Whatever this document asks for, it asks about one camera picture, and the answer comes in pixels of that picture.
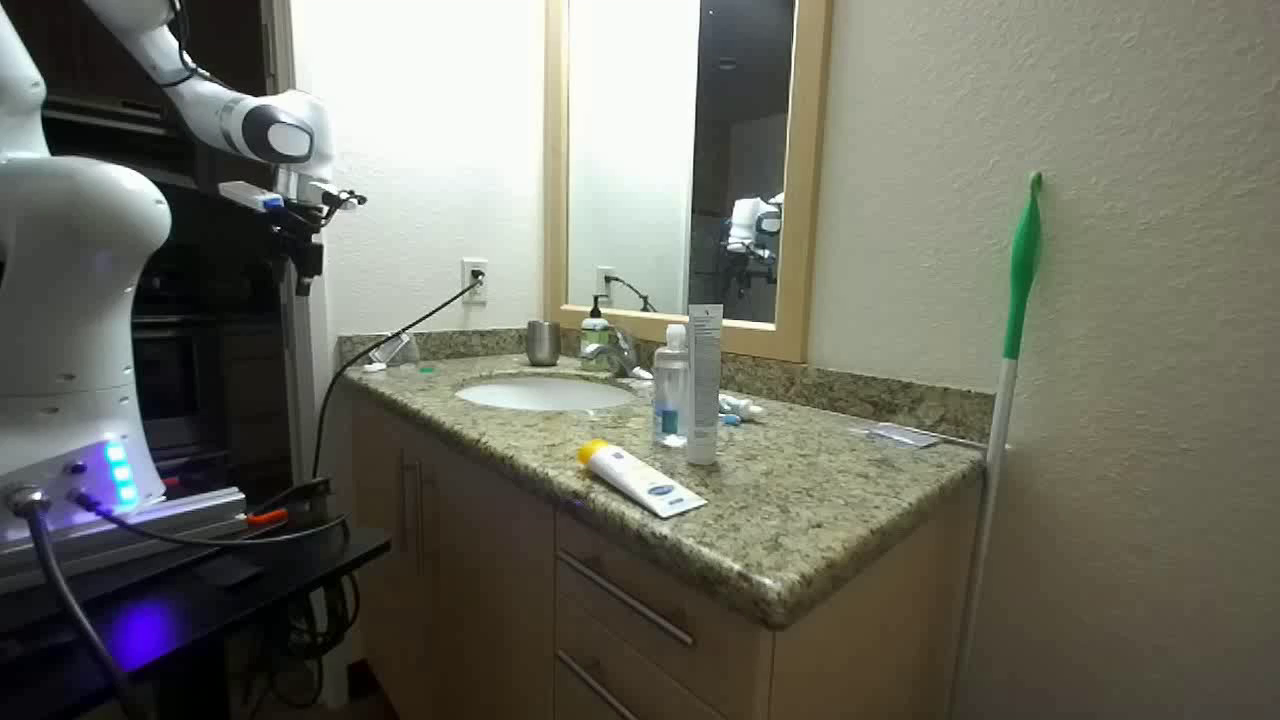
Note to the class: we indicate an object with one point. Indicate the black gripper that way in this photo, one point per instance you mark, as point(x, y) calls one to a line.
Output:
point(306, 227)

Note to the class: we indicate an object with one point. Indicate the small white tube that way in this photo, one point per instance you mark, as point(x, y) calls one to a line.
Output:
point(744, 407)

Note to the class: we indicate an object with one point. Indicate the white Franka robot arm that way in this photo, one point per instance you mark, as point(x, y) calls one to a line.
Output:
point(65, 266)

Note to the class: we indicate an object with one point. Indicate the aluminium robot base rails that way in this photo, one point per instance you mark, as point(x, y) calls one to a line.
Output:
point(161, 520)

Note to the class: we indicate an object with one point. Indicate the silver metal cup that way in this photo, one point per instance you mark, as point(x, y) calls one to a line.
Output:
point(541, 340)

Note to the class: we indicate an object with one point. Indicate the yellow capped white tube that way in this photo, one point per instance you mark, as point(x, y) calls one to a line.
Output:
point(641, 478)

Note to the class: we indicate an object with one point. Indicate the tall white tube bottle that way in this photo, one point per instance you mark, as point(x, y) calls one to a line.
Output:
point(705, 386)

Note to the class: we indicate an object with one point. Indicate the blue toothbrush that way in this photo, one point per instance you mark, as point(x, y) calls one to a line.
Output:
point(738, 417)

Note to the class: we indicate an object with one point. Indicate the orange black clamp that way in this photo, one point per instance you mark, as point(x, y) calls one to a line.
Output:
point(275, 518)

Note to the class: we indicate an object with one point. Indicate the white oval sink basin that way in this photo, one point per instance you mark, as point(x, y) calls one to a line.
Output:
point(547, 394)

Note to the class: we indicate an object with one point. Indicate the green label soap dispenser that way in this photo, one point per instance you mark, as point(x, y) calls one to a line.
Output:
point(594, 347)

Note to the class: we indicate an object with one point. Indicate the black robot table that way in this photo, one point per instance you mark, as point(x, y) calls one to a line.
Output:
point(267, 570)

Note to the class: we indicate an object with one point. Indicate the chrome faucet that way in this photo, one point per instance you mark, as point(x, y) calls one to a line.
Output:
point(620, 352)

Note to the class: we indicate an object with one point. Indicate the wooden framed mirror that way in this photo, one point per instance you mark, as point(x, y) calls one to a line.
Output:
point(625, 135)

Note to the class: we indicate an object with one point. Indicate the light wooden vanity cabinet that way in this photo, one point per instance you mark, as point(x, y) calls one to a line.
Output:
point(466, 584)

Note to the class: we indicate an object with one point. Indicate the clear plastic bottle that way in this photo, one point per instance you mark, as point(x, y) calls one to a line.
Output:
point(670, 394)

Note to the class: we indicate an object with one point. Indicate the clear plastic wrapper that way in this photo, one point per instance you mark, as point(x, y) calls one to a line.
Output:
point(907, 434)

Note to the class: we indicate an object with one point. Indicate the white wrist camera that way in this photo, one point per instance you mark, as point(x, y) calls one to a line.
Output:
point(255, 197)

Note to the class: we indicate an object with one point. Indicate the white wall outlet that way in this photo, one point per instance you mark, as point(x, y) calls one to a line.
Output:
point(475, 273)

